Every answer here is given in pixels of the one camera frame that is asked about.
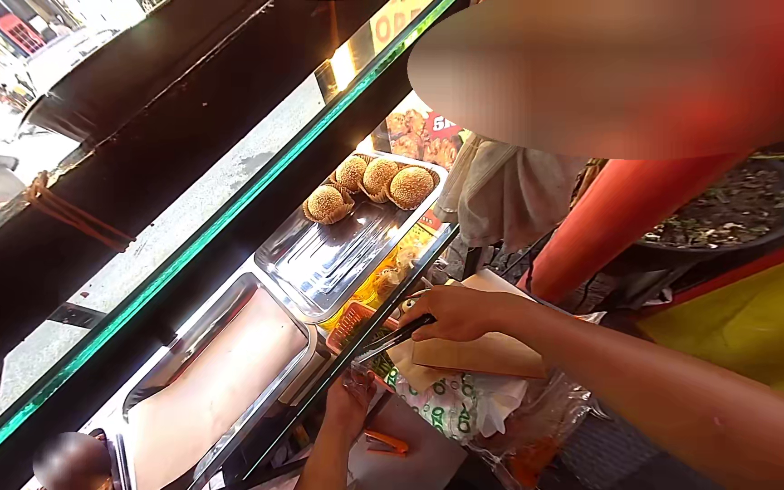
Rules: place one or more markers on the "person's left hand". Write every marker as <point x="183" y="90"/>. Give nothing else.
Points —
<point x="347" y="404"/>

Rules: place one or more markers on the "person's right hand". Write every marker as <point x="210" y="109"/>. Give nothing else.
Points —
<point x="463" y="314"/>

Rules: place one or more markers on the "person's right fingers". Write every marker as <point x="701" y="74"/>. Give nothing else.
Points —
<point x="422" y="303"/>

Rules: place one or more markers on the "person's right thumb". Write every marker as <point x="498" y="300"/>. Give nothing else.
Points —
<point x="427" y="333"/>

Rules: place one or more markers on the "person's left fingers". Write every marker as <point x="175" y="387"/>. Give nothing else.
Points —
<point x="361" y="382"/>

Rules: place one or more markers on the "clear plastic bag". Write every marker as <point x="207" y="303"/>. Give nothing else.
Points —
<point x="356" y="374"/>

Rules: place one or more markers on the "person's left forearm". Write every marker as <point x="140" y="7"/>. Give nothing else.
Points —
<point x="326" y="461"/>

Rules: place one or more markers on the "person's right forearm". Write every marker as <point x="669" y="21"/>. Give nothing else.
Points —
<point x="650" y="388"/>

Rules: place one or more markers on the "glass pane with dark edge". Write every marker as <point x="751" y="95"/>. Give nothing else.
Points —
<point x="392" y="304"/>

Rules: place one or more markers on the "yellow food packaging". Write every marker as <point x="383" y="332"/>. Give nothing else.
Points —
<point x="382" y="275"/>

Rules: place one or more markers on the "red plastic basket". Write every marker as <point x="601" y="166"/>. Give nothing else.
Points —
<point x="353" y="325"/>

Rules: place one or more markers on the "stack of brown paper bags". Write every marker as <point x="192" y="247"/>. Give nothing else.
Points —
<point x="484" y="354"/>

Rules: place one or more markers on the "orange stapler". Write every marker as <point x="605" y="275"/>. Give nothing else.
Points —
<point x="387" y="443"/>

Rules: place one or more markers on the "white green-print plastic bag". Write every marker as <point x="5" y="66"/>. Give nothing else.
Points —
<point x="443" y="406"/>

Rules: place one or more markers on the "grey table board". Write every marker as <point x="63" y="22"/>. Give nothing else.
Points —
<point x="419" y="442"/>

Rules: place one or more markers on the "ridged silver metal tray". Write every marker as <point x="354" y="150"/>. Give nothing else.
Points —
<point x="337" y="262"/>

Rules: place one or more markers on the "sesame ball in paper cup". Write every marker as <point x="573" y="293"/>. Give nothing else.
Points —
<point x="351" y="173"/>
<point x="411" y="188"/>
<point x="326" y="204"/>
<point x="380" y="177"/>

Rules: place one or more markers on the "smooth silver metal tray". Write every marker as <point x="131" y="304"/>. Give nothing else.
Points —
<point x="222" y="374"/>

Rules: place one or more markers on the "beige cloth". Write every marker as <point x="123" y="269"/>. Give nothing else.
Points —
<point x="511" y="194"/>

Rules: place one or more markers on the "crumpled clear plastic wrap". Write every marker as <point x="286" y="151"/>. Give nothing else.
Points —
<point x="555" y="415"/>

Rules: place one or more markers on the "red poster with fried food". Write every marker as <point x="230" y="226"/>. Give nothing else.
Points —
<point x="419" y="139"/>

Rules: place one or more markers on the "glass panel with green edge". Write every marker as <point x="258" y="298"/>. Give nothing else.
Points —
<point x="228" y="207"/>

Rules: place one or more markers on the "red pole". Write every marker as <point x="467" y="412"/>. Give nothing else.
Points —
<point x="623" y="211"/>

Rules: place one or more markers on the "dark-rimmed metal tray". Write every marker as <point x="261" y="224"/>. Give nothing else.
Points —
<point x="118" y="463"/>

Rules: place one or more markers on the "yellow sign with orange letters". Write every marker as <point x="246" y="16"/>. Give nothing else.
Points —
<point x="395" y="22"/>

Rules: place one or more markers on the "black plant pot with soil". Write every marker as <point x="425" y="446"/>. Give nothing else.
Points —
<point x="732" y="211"/>

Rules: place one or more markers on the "dark wooden beam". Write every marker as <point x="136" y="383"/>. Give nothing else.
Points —
<point x="160" y="109"/>

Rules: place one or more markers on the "yellow and red fabric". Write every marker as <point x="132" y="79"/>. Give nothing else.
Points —
<point x="753" y="320"/>

